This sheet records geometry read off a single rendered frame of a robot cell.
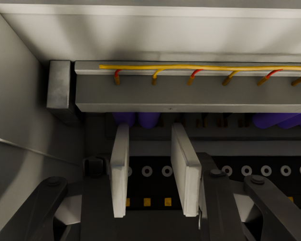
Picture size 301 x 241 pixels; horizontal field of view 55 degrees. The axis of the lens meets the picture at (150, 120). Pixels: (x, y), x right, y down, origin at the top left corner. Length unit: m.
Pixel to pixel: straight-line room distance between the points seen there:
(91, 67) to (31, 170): 0.07
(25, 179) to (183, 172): 0.08
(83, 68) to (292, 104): 0.12
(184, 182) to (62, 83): 0.08
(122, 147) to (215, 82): 0.07
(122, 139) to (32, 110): 0.05
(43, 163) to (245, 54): 0.13
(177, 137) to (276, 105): 0.06
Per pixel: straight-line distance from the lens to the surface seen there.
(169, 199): 0.30
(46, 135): 0.19
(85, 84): 0.17
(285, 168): 0.33
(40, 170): 0.19
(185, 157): 0.16
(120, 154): 0.15
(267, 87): 0.18
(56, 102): 0.16
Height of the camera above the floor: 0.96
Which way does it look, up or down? 6 degrees up
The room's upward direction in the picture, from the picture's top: 180 degrees counter-clockwise
